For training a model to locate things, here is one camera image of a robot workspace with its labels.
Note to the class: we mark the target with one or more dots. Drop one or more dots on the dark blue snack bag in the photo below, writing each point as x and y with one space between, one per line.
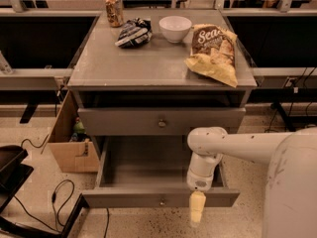
135 33

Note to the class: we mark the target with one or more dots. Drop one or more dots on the cardboard box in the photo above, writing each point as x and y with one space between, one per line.
72 157

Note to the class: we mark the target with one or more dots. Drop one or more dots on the grey drawer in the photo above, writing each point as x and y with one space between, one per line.
157 121
141 171

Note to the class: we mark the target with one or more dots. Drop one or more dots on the gold soda can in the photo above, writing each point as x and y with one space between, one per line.
114 12

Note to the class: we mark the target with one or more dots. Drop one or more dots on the white bowl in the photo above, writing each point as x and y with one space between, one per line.
174 28

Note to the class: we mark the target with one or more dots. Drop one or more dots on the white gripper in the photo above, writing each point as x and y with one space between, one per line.
199 181

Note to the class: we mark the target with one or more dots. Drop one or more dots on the black chair base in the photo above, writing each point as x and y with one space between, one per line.
13 174

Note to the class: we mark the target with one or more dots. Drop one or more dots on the green bottle in box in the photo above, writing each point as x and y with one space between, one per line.
78 126

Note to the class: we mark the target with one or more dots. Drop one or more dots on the yellow brown chip bag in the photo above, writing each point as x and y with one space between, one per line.
213 53

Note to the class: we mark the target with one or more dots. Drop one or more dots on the grey top drawer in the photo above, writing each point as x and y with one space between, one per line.
157 121

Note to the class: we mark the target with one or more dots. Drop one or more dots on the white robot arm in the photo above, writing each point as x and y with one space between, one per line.
290 202

